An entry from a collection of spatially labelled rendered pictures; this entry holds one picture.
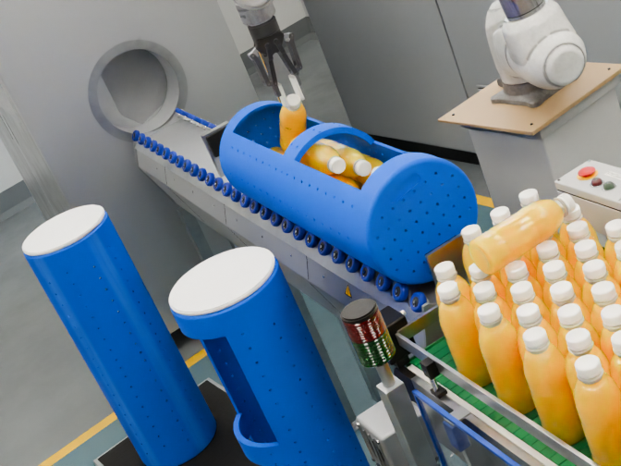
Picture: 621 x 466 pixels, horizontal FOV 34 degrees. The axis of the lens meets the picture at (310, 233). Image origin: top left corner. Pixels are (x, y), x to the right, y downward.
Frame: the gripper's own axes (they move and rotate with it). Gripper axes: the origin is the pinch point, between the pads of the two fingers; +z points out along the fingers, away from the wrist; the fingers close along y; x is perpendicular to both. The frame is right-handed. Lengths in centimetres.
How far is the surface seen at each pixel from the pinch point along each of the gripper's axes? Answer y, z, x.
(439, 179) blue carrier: -2, 13, 62
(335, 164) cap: 6.4, 11.8, 29.1
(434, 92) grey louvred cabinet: -126, 89, -165
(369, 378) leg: -1, 115, -36
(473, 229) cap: 3, 17, 79
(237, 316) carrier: 45, 30, 36
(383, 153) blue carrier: -8.7, 18.0, 23.7
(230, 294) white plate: 44, 26, 32
